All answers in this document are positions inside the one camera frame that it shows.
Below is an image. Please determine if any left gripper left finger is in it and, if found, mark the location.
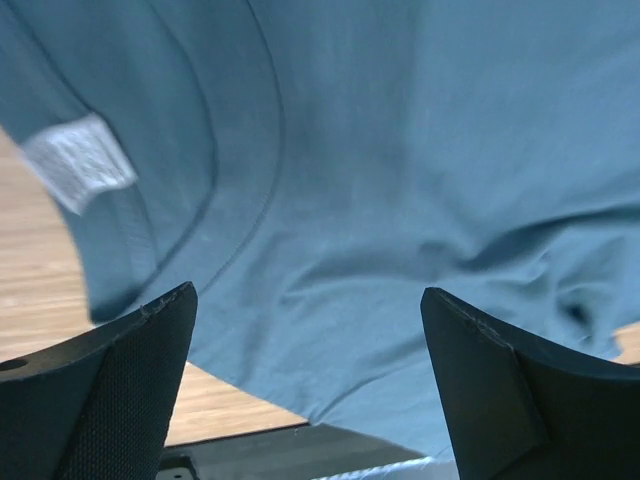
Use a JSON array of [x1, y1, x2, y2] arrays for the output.
[[1, 282, 198, 480]]

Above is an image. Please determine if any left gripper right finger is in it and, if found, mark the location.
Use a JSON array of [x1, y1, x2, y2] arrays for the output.
[[421, 288, 639, 479]]

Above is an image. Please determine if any grey-blue t shirt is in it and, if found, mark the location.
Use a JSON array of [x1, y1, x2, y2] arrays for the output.
[[1, 1, 639, 458]]

